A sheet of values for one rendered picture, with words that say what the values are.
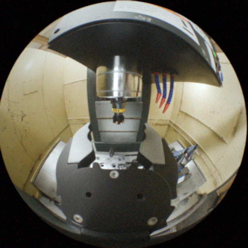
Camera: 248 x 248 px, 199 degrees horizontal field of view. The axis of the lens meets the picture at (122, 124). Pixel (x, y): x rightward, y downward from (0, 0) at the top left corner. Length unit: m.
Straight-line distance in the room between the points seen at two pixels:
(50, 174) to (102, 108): 1.06
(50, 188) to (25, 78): 1.22
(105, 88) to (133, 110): 0.56
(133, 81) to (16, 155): 1.12
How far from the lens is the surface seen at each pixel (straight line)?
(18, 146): 1.04
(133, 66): 0.22
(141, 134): 0.95
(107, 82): 0.20
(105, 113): 0.74
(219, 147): 1.04
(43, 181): 1.15
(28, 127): 1.06
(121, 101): 0.25
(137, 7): 0.18
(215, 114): 1.03
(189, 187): 1.10
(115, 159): 0.65
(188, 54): 0.18
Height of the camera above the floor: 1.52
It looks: 27 degrees down
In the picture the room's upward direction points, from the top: 2 degrees clockwise
